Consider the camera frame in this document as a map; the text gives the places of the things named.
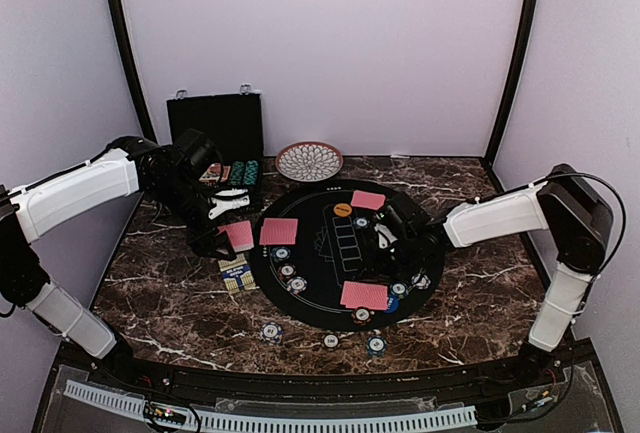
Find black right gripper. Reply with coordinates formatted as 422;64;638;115
355;232;421;284

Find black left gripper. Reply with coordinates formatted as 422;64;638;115
150;174;236;260

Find red playing card deck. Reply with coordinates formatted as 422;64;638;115
218;220;254;253

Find blue small blind button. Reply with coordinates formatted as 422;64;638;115
386;296;399;314

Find red cards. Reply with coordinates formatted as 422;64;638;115
259;218;298;246
340;281;388;311

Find red card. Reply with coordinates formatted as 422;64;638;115
350;190;386;211

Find orange big blind button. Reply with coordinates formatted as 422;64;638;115
333;203;353;218

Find blue green chip stack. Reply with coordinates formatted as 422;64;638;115
366;335;388;358

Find brown white chip stack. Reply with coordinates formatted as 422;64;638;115
323;334;339;349

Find blue tan chip stack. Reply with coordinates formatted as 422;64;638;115
260;322;283;345

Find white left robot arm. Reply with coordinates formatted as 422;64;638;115
1;130;250;389

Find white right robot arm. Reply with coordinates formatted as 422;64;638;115
373;163;627;387

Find green chip row left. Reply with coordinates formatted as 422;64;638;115
228;161;245;186

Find green chip row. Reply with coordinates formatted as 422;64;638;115
228;161;245;186
242;160;260;187

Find cards in case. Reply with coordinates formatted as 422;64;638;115
199;163;231;185

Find green chip row right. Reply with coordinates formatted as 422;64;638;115
242;160;260;187

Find black poker chip case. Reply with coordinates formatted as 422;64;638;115
166;93;264;201

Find patterned ceramic plate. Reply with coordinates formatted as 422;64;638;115
275;141;344;183

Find round black poker mat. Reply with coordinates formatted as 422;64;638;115
250;180;442;331

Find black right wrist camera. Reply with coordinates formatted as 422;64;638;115
380;192;431;238

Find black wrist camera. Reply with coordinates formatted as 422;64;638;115
172;129;223;179
380;192;431;238

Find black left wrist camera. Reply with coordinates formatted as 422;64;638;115
172;129;223;179

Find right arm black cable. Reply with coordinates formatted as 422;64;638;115
469;171;627;282

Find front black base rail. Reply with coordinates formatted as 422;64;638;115
99;341;593;404

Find white cable tray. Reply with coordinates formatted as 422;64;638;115
63;380;477;432

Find black corner frame post left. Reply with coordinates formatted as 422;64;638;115
107;0;157;142

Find black corner frame post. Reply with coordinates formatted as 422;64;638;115
107;0;157;142
483;0;537;169

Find black corner frame post right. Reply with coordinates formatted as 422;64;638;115
483;0;537;169

